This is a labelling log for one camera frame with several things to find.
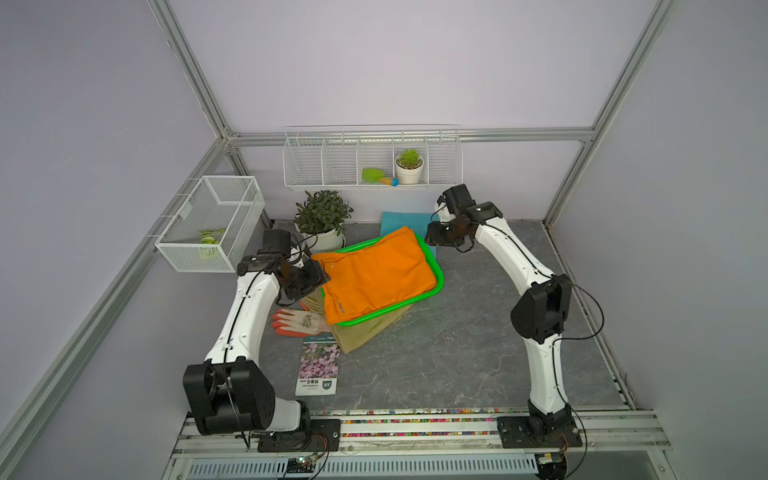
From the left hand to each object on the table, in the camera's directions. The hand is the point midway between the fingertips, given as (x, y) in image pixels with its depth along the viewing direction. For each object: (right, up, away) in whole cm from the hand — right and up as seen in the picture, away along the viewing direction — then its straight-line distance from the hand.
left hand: (324, 283), depth 81 cm
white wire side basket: (-29, +14, -3) cm, 32 cm away
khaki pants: (+7, -17, +8) cm, 19 cm away
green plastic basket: (+32, +3, +12) cm, 35 cm away
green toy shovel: (+12, +35, +21) cm, 42 cm away
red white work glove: (-12, -14, +13) cm, 22 cm away
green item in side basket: (-27, +12, -6) cm, 30 cm away
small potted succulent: (+24, +35, +10) cm, 43 cm away
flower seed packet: (-2, -24, +4) cm, 24 cm away
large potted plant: (-5, +19, +15) cm, 25 cm away
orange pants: (+12, +1, +11) cm, 16 cm away
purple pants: (-1, -4, +3) cm, 5 cm away
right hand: (+31, +13, +11) cm, 35 cm away
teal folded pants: (+18, +21, +40) cm, 48 cm away
